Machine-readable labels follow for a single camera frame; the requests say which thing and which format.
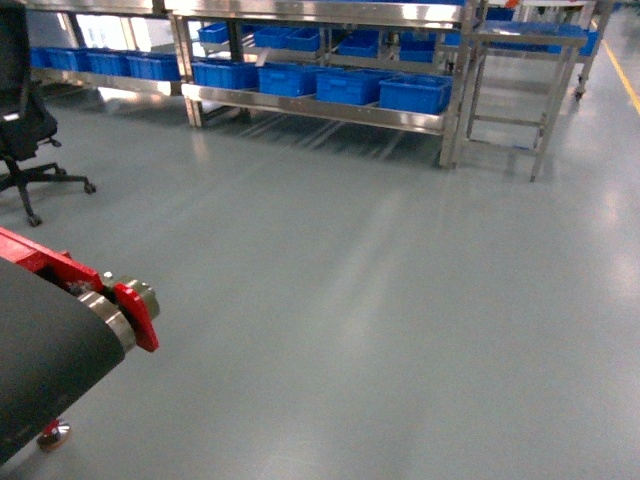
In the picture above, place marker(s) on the blue plastic bin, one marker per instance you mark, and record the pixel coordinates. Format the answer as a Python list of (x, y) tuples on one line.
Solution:
[(355, 87), (428, 94), (288, 80), (225, 74)]

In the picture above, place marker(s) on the stainless steel shelf rack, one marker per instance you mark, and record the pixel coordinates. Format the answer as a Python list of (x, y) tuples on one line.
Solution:
[(430, 16)]

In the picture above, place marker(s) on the steel conveyor roller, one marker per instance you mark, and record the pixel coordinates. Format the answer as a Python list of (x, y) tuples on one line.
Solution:
[(128, 306)]

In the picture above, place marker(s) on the small steel step table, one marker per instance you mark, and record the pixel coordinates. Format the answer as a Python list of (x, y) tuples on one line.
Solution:
[(516, 78)]

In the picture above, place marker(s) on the black conveyor belt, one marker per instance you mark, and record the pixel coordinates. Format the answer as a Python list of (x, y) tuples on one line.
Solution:
[(54, 349)]

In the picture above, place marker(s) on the black office chair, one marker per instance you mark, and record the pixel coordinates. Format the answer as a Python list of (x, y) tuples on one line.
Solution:
[(26, 124)]

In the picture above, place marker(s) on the red conveyor frame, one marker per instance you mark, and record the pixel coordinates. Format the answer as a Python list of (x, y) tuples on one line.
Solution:
[(57, 267)]

